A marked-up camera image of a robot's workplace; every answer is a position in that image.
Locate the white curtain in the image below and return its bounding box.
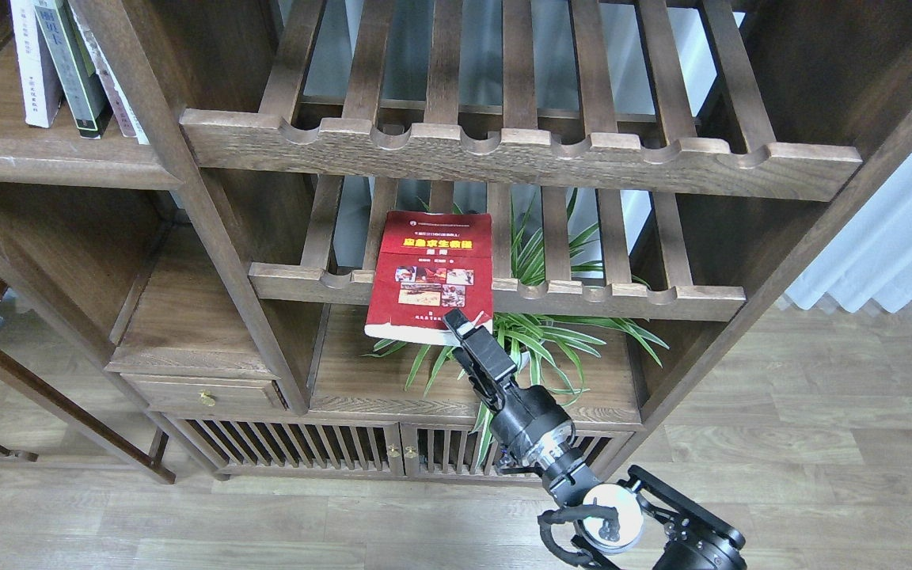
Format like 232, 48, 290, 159
781, 153, 912, 314

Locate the white cream paperback book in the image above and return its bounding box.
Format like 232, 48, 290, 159
10, 0, 64, 127

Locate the dark wooden bookshelf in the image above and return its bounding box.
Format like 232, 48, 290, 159
0, 1, 912, 481

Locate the white plant pot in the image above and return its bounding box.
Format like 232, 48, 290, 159
463, 345, 530, 377

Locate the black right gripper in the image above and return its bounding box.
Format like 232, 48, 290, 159
443, 308, 575, 468

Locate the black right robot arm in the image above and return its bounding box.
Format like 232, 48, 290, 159
443, 310, 747, 569

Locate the green spider plant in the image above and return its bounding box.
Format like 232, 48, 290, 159
362, 188, 669, 469

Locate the white standing book on shelf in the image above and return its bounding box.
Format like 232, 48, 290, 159
70, 1, 150, 145

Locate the red paperback book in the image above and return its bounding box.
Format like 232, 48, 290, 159
364, 211, 493, 346

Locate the green and black book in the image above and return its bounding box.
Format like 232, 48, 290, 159
33, 1, 111, 139

